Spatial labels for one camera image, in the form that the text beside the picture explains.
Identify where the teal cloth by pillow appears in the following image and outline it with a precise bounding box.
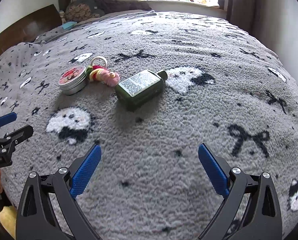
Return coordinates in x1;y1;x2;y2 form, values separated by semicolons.
61;21;77;30

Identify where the small green lotion bottle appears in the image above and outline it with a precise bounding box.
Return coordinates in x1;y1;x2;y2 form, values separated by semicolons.
115;70;168;111

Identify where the grey cat pattern bedspread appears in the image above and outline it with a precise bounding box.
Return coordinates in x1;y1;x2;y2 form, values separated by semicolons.
0;12;298;239

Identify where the brown patterned pillow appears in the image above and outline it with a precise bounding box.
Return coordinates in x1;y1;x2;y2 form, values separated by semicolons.
64;0;105;22

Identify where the brown right curtain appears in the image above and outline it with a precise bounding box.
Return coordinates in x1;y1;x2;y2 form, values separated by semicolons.
218;0;256;33

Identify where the round metal tin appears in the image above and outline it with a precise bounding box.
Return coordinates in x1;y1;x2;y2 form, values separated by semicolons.
58;66;88;95

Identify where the dark wooden headboard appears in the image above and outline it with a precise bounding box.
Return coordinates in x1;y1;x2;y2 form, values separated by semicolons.
0;5;62;56

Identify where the tape roll ring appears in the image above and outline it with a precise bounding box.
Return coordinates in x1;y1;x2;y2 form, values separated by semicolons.
90;55;109;68

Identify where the colourful plush toy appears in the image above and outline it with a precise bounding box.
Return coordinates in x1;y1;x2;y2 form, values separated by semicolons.
86;65;120;87

